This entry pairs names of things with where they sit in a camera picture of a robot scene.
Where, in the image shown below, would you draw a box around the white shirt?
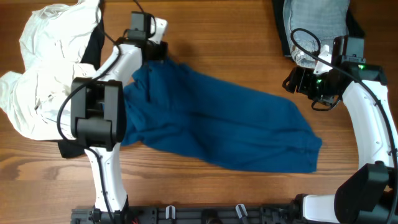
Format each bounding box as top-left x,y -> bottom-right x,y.
1,0 -> 101,141

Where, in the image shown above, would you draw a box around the black garment under pile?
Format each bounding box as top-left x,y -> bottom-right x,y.
58,19 -> 105,159

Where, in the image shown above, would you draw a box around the black folded garment under jeans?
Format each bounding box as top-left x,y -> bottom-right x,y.
272,0 -> 366,59

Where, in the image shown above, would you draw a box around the folded light blue jeans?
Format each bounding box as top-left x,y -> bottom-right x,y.
282,0 -> 350,68

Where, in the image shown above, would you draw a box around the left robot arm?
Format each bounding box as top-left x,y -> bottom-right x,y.
70,12 -> 168,217

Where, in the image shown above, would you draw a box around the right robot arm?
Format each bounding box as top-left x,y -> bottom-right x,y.
282,36 -> 397,223

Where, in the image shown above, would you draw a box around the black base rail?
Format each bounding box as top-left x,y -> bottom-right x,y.
70,203 -> 338,224

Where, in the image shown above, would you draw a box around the blue t-shirt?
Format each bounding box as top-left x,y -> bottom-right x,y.
123,59 -> 322,173

